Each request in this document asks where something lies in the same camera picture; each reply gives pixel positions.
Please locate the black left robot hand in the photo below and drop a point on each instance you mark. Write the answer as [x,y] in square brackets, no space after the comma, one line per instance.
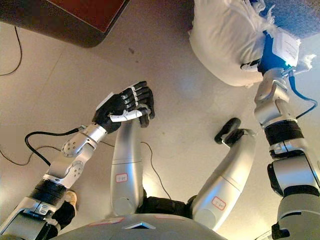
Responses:
[117,105]

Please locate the black robot foot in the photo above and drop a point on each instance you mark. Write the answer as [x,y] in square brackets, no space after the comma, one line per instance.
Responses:
[228,127]
[144,123]

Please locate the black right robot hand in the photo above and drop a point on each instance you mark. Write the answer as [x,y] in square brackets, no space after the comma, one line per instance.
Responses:
[272,57]

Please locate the grey fabric armchair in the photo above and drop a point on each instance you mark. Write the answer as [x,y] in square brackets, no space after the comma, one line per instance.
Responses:
[300,15]

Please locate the black left robot foot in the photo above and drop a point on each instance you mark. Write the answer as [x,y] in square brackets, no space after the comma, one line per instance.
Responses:
[144,123]

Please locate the silver robot leg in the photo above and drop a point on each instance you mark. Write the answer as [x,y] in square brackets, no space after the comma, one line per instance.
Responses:
[225,180]
[126,160]

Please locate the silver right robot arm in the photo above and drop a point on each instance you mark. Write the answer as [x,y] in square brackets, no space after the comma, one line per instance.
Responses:
[290,175]

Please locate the beige shoe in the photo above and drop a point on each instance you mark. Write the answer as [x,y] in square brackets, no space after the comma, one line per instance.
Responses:
[71,197]

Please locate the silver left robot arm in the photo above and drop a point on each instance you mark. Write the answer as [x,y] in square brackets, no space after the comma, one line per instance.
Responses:
[65,165]

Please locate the silver right robot leg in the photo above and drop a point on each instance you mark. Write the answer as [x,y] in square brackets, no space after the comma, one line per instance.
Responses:
[225,180]

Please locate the beige fringed pillow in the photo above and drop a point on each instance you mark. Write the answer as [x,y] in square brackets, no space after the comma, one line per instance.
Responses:
[220,37]

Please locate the dark red-brown wooden table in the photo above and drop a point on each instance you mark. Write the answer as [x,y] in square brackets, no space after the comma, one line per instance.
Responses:
[62,25]

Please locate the silver left robot leg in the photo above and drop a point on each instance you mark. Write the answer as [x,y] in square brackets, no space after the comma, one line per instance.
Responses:
[126,160]

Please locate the black right robot foot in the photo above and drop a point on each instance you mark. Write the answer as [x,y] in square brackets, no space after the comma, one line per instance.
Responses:
[228,127]

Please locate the grey robot torso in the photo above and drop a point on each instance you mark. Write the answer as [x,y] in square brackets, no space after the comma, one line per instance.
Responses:
[140,228]

